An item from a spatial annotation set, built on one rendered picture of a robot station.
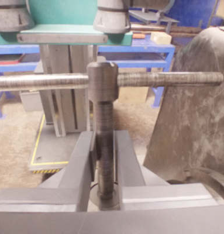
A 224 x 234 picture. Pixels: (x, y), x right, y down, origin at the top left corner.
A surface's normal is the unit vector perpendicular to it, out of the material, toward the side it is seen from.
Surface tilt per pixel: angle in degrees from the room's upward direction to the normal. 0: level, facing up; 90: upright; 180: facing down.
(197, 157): 90
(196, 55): 90
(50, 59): 90
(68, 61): 90
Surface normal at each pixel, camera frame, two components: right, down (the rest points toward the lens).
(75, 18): 0.14, 0.64
